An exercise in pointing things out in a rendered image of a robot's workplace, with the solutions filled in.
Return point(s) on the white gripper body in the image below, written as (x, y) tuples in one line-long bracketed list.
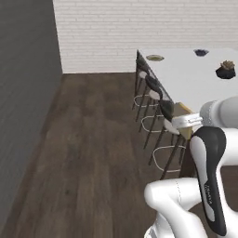
[(187, 121)]

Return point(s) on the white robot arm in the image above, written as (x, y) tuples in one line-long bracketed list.
[(173, 198)]

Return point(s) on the white top dining counter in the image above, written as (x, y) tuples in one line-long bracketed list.
[(186, 77)]

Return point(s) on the olive green plate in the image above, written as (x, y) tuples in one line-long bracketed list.
[(155, 58)]

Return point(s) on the black bar stool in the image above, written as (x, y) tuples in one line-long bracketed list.
[(154, 94), (143, 74), (167, 111)]

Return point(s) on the plant in black pot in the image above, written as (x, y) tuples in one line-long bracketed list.
[(225, 73)]

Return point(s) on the dark blue bowl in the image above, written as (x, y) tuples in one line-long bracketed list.
[(201, 52)]

